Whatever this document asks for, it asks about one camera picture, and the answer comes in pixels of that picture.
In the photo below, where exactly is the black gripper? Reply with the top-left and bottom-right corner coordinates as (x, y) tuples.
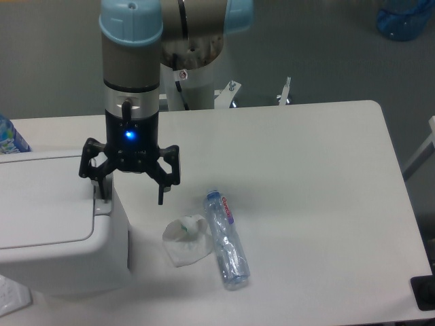
(79, 112), (180, 205)

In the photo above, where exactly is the white push-lid trash can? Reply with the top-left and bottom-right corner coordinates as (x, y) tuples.
(1, 150), (132, 295)

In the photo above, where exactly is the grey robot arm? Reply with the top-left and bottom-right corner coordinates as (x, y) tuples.
(79, 1), (254, 200)

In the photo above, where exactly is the crumpled white tissue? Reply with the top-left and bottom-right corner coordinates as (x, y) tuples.
(162, 215), (213, 268)

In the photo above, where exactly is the blue labelled bottle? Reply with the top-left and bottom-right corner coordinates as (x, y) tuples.
(0, 115), (32, 155)

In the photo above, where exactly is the crushed clear plastic bottle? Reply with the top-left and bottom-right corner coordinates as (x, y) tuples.
(203, 189), (250, 291)

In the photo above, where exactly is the blue water jug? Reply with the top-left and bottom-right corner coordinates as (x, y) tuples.
(376, 1), (434, 41)

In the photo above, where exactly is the black device at edge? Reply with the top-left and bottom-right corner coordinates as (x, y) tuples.
(411, 275), (434, 311)

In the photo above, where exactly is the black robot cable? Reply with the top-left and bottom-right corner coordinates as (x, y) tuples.
(171, 52), (191, 111)

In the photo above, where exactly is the white frame at right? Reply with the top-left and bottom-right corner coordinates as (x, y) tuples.
(402, 116), (434, 182)

